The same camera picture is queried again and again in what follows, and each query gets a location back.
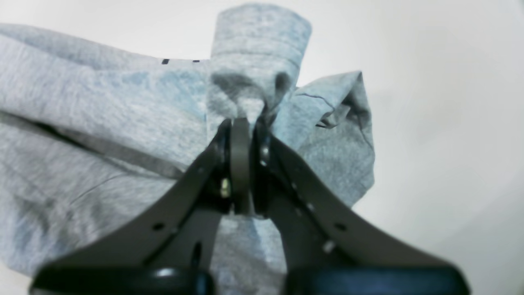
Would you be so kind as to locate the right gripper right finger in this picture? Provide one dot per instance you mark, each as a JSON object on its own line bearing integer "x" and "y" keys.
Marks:
{"x": 329, "y": 249}

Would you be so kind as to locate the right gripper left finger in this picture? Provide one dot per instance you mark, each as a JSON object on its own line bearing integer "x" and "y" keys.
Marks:
{"x": 167, "y": 249}

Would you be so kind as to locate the grey T-shirt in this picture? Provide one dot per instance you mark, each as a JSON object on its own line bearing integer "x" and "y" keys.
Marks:
{"x": 93, "y": 135}

